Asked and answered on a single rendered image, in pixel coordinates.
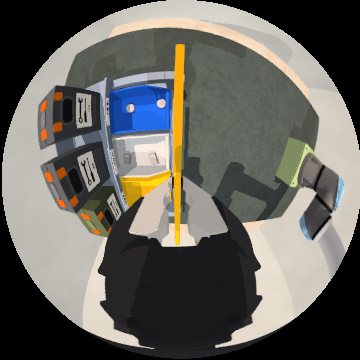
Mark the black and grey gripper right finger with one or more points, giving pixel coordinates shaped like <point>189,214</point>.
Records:
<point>208,217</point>

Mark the dark grey tool case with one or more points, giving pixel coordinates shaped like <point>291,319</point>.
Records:
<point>72,178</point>
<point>65,112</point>

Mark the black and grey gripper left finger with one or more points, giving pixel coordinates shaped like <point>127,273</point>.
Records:
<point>146,218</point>

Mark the blue bin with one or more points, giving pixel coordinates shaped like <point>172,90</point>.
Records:
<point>146,114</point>

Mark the olive green storage case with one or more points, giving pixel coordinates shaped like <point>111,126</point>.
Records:
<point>101,211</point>

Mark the yellow open bin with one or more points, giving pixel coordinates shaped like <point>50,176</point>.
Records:
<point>134,187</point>

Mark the grey metal shelf rack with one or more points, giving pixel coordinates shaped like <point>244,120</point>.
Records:
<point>105,135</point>

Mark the yellow vertical bar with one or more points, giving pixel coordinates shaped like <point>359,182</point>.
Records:
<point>178,111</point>

